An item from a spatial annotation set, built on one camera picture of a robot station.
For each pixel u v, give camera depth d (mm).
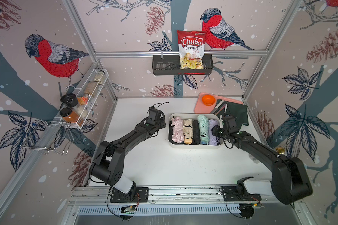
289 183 412
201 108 1141
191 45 827
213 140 845
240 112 1087
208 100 1146
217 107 1136
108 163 440
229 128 674
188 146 860
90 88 778
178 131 866
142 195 729
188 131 880
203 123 898
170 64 1009
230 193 728
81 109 669
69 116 600
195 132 873
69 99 619
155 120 703
